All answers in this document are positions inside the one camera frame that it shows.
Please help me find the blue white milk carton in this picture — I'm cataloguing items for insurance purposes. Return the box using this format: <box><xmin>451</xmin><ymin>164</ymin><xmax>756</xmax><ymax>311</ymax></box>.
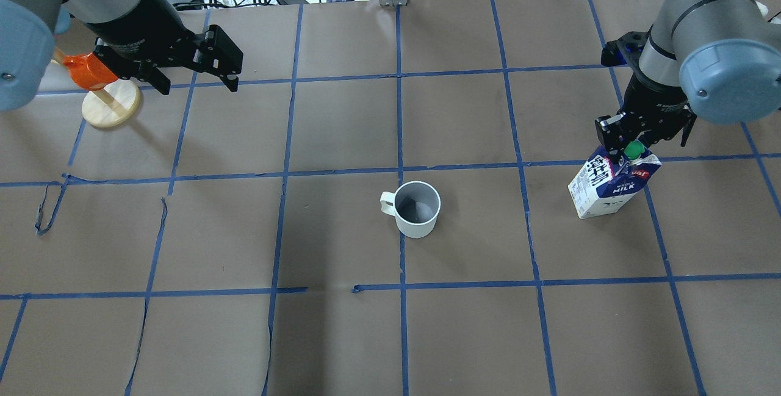
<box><xmin>568</xmin><ymin>140</ymin><xmax>662</xmax><ymax>219</ymax></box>

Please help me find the white grey mug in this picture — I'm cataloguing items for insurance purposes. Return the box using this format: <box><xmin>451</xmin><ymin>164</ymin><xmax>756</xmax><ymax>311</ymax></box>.
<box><xmin>380</xmin><ymin>180</ymin><xmax>442</xmax><ymax>239</ymax></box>

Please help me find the orange mug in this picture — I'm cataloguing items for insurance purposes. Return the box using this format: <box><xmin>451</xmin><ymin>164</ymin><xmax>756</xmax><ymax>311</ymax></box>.
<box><xmin>62</xmin><ymin>53</ymin><xmax>119</xmax><ymax>91</ymax></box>

